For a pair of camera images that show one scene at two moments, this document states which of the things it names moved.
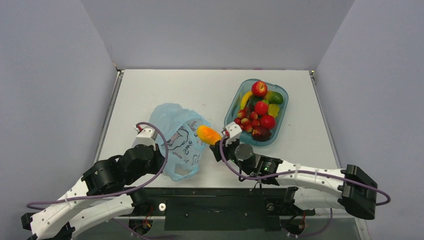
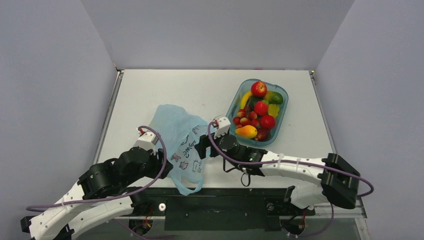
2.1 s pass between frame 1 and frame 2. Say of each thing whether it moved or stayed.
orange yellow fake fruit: moved
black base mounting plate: stayed
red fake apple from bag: stayed
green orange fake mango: stayed
